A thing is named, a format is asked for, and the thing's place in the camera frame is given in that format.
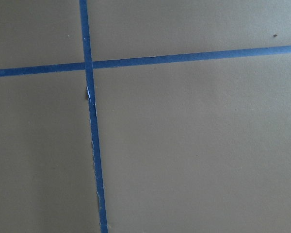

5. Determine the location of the brown paper table cover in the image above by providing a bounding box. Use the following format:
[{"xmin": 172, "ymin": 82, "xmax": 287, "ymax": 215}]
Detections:
[{"xmin": 0, "ymin": 0, "xmax": 291, "ymax": 233}]

